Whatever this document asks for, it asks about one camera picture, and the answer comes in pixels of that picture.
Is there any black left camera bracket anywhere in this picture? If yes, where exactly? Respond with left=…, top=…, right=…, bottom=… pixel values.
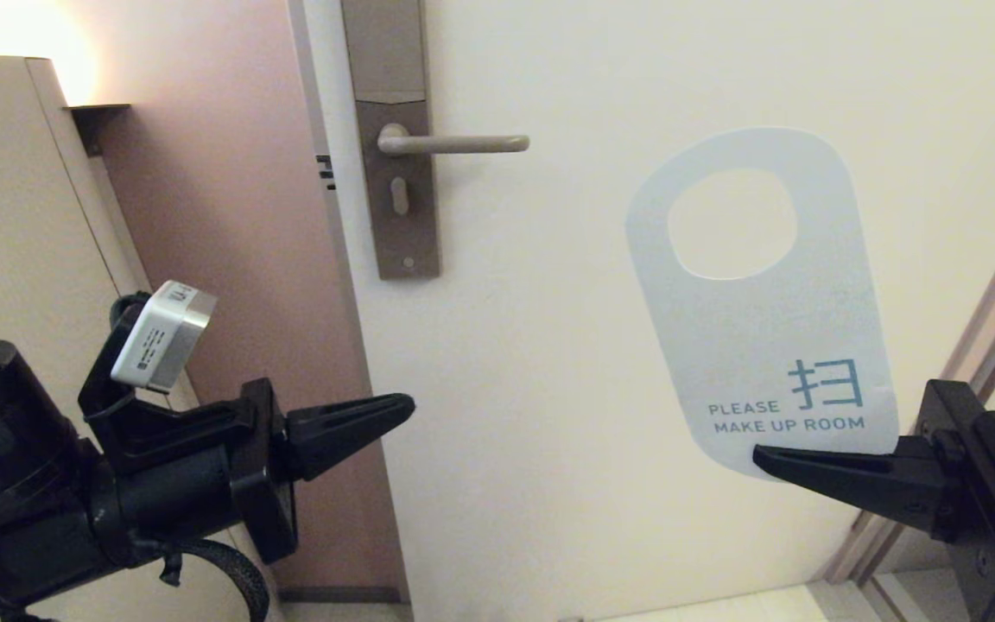
left=77, top=294, right=258, bottom=476

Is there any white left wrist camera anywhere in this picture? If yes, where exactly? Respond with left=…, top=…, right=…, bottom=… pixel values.
left=110, top=280, right=219, bottom=395

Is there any white and blue door hanger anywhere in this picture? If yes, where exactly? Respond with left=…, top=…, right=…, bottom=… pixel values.
left=624, top=127, right=900, bottom=481

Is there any beige metal door handle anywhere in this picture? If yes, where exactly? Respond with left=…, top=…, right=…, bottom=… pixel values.
left=377, top=123, right=530, bottom=156

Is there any black left camera cable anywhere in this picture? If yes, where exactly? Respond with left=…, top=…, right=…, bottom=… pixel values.
left=135, top=537, right=270, bottom=622

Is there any brown door lock plate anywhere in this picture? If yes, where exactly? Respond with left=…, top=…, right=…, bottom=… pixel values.
left=341, top=0, right=441, bottom=280

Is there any white room door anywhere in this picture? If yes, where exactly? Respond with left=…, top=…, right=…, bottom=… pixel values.
left=290, top=0, right=995, bottom=622

